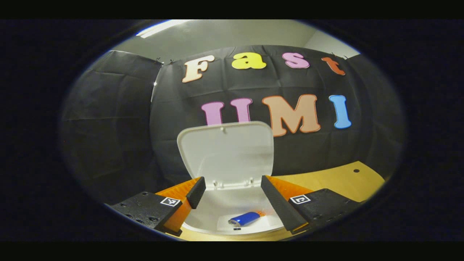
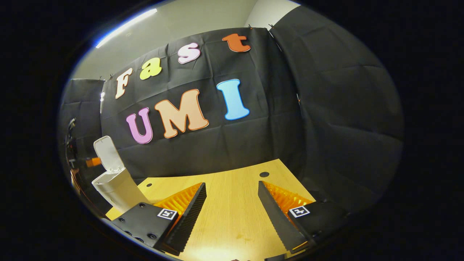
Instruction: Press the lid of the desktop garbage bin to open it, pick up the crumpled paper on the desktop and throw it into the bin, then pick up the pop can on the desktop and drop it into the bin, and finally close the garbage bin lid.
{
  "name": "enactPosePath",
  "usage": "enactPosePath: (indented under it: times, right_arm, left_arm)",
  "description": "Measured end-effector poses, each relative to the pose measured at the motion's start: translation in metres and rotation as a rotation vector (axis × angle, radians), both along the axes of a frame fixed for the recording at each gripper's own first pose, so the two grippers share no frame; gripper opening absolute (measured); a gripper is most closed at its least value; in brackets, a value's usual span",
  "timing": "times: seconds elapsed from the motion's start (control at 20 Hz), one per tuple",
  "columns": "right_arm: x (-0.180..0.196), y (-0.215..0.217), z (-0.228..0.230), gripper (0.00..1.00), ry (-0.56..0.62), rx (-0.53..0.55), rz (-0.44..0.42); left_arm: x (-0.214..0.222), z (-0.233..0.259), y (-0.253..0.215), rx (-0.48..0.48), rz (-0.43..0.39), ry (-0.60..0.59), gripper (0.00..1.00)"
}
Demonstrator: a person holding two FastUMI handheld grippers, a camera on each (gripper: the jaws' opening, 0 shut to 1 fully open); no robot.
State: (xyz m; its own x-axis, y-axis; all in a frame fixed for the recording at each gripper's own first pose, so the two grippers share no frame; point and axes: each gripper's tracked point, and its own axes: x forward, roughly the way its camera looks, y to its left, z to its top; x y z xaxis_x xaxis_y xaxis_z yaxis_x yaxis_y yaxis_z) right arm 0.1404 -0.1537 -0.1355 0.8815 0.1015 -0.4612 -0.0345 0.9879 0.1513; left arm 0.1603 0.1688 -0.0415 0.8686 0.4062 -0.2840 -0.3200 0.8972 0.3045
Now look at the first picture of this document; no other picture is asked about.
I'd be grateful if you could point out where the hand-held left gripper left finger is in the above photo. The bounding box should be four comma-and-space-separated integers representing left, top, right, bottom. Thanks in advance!
111, 177, 206, 237

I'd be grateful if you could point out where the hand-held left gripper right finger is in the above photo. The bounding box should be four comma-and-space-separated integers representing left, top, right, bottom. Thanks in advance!
260, 175, 363, 234

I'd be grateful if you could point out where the white desktop garbage bin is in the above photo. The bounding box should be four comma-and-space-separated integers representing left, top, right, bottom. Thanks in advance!
177, 121, 285, 236

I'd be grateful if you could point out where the black backdrop cloth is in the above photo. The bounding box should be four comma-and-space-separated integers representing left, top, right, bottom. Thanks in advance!
60, 45, 405, 204

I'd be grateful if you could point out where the ceiling light panel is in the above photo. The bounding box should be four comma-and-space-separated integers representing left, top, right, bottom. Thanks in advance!
136, 20, 191, 39

